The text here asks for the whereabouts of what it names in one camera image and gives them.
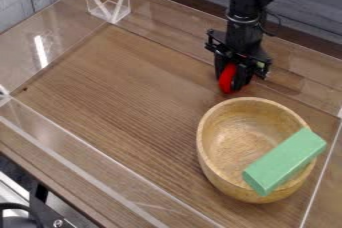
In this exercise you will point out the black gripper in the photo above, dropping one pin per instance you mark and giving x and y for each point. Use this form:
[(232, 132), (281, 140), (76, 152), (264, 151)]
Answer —
[(239, 48)]

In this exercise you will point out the red plush strawberry toy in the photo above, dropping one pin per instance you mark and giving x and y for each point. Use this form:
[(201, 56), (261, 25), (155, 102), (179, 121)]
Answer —
[(225, 78)]

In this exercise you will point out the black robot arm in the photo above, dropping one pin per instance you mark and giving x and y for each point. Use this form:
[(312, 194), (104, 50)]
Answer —
[(245, 15)]

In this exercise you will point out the wooden bowl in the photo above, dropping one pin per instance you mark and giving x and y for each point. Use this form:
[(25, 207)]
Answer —
[(237, 131)]

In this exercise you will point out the green rectangular block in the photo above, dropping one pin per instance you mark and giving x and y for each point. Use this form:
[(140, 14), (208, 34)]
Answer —
[(283, 161)]

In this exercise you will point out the clear acrylic corner bracket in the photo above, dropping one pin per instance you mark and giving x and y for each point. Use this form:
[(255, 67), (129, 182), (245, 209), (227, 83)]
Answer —
[(110, 11)]

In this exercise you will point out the clear acrylic front wall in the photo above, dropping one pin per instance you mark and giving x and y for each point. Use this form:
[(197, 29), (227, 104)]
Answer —
[(112, 194)]

